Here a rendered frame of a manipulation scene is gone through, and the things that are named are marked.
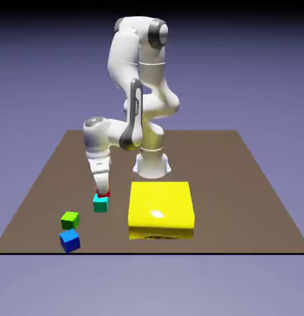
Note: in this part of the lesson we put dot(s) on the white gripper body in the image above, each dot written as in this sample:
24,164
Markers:
101,181

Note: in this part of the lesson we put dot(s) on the small red cube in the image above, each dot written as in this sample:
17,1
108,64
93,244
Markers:
104,193

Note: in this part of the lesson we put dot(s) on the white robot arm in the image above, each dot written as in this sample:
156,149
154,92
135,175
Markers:
147,74

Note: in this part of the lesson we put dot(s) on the small teal cube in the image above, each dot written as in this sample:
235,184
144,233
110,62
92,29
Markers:
100,204

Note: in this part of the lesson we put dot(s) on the small green cube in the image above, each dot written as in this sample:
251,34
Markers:
70,219

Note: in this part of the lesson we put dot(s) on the small blue cube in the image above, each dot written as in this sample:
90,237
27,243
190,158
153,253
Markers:
70,240

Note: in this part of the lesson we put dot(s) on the large yellow box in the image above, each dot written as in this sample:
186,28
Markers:
161,209

